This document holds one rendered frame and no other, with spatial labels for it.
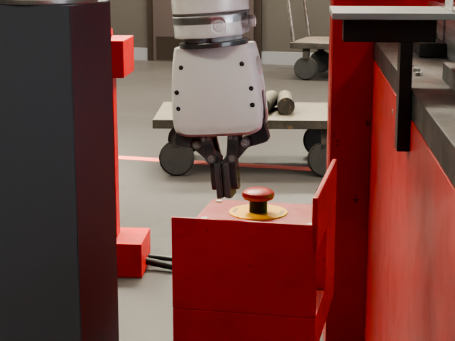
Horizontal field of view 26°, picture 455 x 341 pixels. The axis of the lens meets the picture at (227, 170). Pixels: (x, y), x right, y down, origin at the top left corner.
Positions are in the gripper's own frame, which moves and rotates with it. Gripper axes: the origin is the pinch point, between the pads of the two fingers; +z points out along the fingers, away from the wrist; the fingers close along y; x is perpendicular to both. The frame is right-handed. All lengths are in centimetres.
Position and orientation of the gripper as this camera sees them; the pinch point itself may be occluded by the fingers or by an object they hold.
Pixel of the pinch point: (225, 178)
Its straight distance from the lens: 110.5
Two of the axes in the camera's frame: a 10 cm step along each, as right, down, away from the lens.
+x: -2.0, 2.2, -9.5
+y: -9.8, 0.4, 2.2
